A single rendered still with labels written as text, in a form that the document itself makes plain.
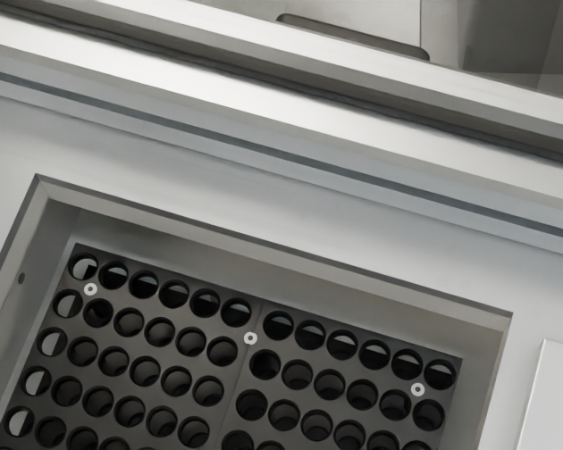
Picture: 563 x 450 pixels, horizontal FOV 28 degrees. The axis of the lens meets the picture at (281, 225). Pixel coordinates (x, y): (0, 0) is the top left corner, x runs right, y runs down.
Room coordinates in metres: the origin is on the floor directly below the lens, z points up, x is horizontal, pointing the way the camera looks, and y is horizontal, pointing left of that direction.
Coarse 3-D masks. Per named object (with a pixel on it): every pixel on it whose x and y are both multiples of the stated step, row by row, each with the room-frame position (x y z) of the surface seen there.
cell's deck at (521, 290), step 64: (0, 128) 0.22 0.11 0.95; (64, 128) 0.22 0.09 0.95; (0, 192) 0.19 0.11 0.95; (64, 192) 0.20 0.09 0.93; (128, 192) 0.19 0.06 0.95; (192, 192) 0.19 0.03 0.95; (256, 192) 0.18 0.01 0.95; (320, 192) 0.18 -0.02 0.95; (0, 256) 0.17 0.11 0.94; (256, 256) 0.16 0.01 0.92; (320, 256) 0.15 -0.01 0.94; (384, 256) 0.15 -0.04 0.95; (448, 256) 0.15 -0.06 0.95; (512, 256) 0.14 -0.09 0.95; (512, 320) 0.12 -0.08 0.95; (512, 384) 0.09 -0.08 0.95; (512, 448) 0.07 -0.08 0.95
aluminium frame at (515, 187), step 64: (0, 0) 0.25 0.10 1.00; (0, 64) 0.23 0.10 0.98; (64, 64) 0.22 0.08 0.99; (128, 64) 0.22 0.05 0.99; (192, 64) 0.22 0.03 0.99; (256, 64) 0.21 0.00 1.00; (128, 128) 0.21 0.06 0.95; (192, 128) 0.20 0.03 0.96; (256, 128) 0.19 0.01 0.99; (320, 128) 0.19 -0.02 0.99; (384, 128) 0.18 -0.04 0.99; (448, 128) 0.18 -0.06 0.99; (384, 192) 0.17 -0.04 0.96; (448, 192) 0.16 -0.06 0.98; (512, 192) 0.15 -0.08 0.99
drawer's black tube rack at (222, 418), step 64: (64, 320) 0.15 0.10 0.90; (128, 320) 0.16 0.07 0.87; (256, 320) 0.14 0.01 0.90; (64, 384) 0.13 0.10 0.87; (128, 384) 0.12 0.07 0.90; (192, 384) 0.12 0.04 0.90; (256, 384) 0.11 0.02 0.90; (320, 384) 0.12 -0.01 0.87; (384, 384) 0.11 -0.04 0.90; (448, 384) 0.11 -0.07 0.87; (0, 448) 0.10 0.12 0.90; (64, 448) 0.10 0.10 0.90; (128, 448) 0.09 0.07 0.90; (192, 448) 0.09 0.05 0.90; (256, 448) 0.09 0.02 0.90; (320, 448) 0.09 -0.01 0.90; (384, 448) 0.09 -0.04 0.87
